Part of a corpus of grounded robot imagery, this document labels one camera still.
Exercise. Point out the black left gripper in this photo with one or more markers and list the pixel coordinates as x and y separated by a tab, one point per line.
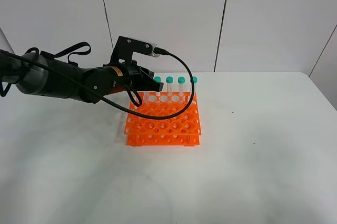
119	77

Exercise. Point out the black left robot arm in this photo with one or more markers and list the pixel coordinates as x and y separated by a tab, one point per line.
39	75

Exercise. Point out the second row tube left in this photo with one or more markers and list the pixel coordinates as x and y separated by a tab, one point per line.
135	100

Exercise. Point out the back row tube far right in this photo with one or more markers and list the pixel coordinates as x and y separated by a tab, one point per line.
193	85

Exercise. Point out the orange test tube rack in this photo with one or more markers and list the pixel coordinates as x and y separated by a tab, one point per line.
184	129

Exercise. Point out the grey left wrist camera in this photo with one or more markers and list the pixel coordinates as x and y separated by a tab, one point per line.
126	46

